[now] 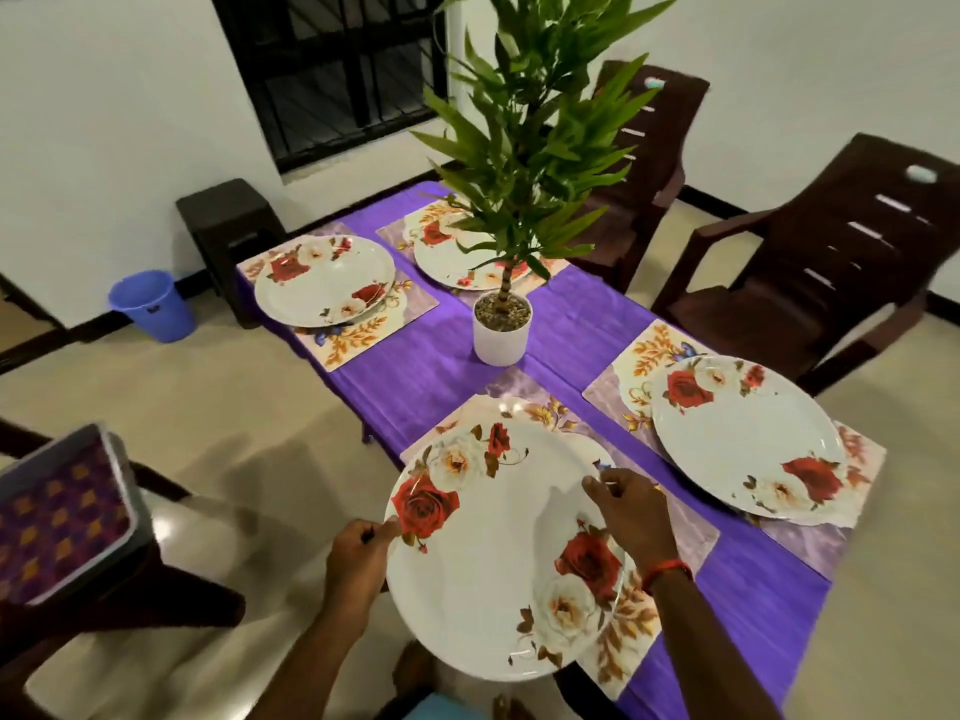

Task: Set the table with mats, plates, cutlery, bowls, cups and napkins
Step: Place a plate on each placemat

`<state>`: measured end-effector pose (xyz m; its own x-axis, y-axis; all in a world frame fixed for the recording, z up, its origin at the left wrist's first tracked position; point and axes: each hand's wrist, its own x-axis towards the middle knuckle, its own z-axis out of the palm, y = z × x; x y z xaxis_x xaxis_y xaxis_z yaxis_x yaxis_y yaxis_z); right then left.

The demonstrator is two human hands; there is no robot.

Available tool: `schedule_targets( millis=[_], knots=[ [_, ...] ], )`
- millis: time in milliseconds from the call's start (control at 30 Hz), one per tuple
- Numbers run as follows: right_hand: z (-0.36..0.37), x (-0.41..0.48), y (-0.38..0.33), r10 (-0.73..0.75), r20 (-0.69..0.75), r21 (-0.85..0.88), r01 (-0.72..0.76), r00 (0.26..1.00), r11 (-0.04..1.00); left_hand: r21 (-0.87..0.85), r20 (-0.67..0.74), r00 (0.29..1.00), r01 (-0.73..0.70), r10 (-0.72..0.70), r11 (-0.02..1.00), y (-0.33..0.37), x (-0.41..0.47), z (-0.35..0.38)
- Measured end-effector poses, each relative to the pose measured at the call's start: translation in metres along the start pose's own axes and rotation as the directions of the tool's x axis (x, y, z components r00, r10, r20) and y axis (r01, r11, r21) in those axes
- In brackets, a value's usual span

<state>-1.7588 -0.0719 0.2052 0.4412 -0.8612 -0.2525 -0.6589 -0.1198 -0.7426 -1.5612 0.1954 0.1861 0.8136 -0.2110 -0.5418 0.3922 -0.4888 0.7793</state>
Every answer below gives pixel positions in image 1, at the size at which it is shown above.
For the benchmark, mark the person's right hand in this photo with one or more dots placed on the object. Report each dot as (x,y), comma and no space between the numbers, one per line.
(638,510)

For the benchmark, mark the person's left hand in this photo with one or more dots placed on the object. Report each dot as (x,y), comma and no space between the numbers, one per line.
(360,562)

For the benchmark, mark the white floral plate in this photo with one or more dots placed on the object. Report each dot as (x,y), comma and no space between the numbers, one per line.
(750,435)
(315,285)
(495,577)
(443,259)

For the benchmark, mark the grey plastic tray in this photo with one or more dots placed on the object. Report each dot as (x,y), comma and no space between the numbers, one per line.
(132,510)

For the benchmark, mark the person's left forearm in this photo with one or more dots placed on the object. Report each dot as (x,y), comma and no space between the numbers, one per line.
(315,675)

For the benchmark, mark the person's right forearm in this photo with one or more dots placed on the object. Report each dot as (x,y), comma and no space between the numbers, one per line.
(705,652)

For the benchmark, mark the person's left foot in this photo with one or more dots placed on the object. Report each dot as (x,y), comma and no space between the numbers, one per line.
(413,667)

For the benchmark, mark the person's foot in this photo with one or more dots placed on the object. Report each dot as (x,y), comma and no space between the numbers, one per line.
(510,709)
(413,667)

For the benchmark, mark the person's teal t-shirt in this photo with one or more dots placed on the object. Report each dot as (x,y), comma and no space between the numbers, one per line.
(450,709)

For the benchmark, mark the purple tablecloth table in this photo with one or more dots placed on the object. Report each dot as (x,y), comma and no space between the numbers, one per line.
(420,367)

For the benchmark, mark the person's right foot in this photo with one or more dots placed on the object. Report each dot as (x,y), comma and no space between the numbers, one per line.
(510,709)

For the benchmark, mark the red wrist thread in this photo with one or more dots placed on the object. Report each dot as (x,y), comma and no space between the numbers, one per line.
(665,568)

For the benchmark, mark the green plant in white pot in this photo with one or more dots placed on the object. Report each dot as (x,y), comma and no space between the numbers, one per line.
(501,334)

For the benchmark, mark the blue plastic bucket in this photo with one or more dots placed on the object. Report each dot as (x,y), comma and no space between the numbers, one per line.
(150,307)

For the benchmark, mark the black stool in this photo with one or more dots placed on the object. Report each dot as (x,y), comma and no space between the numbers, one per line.
(225,217)

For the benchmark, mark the black metal grille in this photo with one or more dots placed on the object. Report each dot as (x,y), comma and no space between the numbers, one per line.
(323,82)

